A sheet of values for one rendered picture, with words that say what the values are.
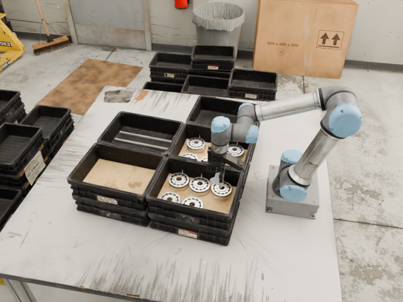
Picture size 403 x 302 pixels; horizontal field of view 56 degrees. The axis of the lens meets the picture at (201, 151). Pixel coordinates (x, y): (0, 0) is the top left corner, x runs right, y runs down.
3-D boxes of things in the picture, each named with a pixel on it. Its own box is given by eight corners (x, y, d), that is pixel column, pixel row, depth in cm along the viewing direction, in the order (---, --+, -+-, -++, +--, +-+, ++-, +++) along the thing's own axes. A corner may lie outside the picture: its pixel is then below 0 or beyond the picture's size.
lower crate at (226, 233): (240, 202, 198) (242, 186, 190) (228, 248, 176) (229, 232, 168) (168, 187, 206) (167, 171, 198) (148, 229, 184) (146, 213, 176)
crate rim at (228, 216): (243, 174, 185) (244, 170, 183) (230, 220, 163) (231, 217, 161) (167, 159, 193) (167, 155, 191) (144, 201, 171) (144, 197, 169)
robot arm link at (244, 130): (259, 117, 158) (233, 114, 160) (258, 133, 150) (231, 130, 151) (257, 131, 164) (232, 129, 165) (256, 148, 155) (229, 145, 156)
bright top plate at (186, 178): (191, 175, 191) (191, 175, 190) (185, 189, 183) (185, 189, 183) (173, 171, 193) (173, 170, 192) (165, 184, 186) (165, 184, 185)
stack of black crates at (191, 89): (229, 110, 360) (231, 78, 338) (225, 129, 338) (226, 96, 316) (188, 105, 365) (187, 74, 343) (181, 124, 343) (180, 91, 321)
